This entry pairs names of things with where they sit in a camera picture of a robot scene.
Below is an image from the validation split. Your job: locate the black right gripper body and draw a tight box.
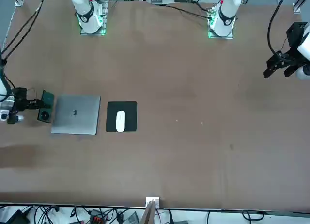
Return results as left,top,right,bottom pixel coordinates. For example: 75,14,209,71
10,87,28,111

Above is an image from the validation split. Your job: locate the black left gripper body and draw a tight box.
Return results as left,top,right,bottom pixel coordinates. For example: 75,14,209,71
276,22,310,64

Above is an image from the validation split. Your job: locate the dark green model phone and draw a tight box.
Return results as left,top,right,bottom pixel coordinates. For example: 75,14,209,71
37,90,55,123

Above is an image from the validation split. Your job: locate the white computer mouse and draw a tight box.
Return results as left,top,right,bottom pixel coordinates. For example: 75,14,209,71
115,110,126,133

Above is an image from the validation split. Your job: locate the silver closed laptop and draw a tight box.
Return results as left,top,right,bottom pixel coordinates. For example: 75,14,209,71
50,95,101,135

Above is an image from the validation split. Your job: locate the black mouse pad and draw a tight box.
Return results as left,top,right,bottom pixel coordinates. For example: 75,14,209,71
105,101,138,133

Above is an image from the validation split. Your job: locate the large black power brick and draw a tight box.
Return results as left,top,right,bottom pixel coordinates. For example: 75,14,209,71
0,208,30,224

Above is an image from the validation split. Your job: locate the black device with orange plugs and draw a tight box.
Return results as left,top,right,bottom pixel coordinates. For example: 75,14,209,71
90,209,109,223

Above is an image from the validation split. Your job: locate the brown wooden slat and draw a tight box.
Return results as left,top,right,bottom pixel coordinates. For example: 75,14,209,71
141,199,157,224

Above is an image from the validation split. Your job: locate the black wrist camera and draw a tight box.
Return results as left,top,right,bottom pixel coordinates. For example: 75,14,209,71
6,113,25,125

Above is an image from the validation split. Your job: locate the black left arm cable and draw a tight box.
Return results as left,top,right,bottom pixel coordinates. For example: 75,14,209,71
267,0,291,57

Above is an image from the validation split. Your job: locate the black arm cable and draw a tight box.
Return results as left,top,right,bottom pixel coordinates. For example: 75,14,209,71
0,0,48,94
267,0,291,57

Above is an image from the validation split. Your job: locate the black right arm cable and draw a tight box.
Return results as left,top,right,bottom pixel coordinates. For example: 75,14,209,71
0,0,48,94

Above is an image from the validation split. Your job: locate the thin black table cable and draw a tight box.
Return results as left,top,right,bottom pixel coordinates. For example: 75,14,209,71
163,3,210,18

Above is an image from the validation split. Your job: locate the white table edge bracket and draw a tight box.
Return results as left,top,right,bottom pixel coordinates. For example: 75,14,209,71
145,196,161,208

